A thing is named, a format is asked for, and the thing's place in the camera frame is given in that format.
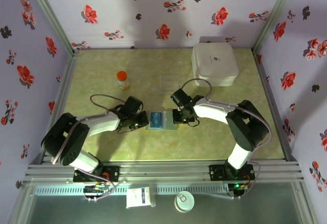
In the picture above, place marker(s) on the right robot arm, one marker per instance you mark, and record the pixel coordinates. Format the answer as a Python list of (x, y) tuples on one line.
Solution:
[(245, 126)]

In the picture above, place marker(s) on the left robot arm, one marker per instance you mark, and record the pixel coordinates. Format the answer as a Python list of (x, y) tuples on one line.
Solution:
[(64, 142)]

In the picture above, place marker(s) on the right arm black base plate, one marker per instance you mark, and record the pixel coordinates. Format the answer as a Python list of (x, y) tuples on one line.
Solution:
[(217, 173)]

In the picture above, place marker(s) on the white lidded container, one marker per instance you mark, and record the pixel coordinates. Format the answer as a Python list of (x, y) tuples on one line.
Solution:
[(219, 65)]

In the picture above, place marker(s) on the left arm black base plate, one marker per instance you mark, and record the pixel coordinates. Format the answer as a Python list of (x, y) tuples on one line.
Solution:
[(113, 174)]

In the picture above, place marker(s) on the aluminium corner post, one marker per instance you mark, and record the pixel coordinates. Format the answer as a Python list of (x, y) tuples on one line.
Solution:
[(54, 17), (272, 17)]

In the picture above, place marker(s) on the blue battery pack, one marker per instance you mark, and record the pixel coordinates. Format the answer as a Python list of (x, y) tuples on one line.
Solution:
[(155, 120)]

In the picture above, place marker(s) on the white blue packet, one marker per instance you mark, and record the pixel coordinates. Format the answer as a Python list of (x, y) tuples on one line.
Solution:
[(138, 198)]

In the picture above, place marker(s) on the aluminium front frame rail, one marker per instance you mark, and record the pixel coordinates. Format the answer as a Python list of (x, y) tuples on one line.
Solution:
[(163, 170)]

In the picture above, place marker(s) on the grey-green card holder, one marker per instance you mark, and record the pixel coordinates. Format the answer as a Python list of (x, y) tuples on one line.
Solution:
[(169, 121)]

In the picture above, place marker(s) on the orange-capped small bottle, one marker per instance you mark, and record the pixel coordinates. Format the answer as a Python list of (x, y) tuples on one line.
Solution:
[(123, 80)]

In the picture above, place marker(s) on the silver tin can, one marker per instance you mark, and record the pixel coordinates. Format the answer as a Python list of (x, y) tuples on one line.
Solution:
[(184, 201)]

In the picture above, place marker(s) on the aluminium side rail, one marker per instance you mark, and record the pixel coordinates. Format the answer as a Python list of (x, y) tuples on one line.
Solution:
[(265, 80), (67, 80)]

